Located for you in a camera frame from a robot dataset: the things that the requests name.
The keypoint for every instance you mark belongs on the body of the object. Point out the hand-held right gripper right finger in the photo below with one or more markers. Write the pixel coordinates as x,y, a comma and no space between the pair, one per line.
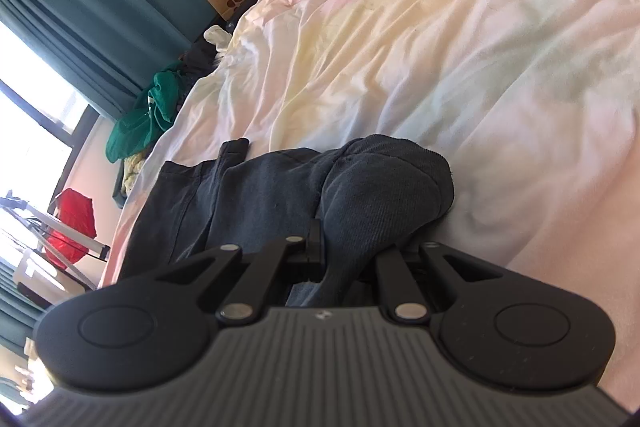
395,279

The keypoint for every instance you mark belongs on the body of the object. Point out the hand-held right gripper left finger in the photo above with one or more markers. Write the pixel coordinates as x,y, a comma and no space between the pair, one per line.
312,252

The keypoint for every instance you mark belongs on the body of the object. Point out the dark grey garment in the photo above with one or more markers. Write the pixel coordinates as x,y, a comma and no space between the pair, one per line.
260,197

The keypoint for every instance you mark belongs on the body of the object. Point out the cream fluffy towel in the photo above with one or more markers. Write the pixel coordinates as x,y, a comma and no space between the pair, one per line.
134,172

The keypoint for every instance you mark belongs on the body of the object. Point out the green garment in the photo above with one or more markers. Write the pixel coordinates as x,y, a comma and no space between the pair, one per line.
145,122

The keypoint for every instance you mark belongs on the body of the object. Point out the black garment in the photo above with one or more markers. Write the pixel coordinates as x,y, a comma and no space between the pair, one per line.
200,57

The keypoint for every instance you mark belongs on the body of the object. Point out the pastel duvet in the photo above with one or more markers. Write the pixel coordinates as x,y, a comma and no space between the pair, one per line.
450,57

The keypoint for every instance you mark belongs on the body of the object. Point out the white garment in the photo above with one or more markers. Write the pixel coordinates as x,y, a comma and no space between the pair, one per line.
218,38

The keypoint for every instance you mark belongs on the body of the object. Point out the red cloth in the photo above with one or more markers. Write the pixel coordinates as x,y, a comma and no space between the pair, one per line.
75,222

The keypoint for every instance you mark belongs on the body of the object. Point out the white appliance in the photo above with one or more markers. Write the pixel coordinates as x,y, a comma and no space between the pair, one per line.
40,277

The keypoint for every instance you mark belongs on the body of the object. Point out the window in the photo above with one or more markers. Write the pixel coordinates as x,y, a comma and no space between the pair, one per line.
30,117

